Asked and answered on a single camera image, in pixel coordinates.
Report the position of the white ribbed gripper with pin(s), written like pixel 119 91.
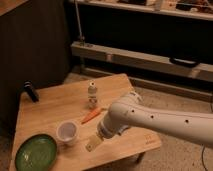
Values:
pixel 106 129

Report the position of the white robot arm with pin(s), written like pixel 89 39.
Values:
pixel 127 111

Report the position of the green ceramic bowl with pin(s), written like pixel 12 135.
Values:
pixel 37 153

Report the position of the white plastic cup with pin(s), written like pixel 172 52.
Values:
pixel 67 133

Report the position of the wooden table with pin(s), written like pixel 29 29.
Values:
pixel 68 102

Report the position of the small white bottle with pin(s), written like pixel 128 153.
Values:
pixel 92 95

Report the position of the black cylindrical object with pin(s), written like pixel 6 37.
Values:
pixel 31 91

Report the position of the metal vertical pole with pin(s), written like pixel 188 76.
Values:
pixel 81 37

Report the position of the grey metal shelf rack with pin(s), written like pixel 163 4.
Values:
pixel 139 40

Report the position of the black handle on rack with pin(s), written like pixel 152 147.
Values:
pixel 184 64

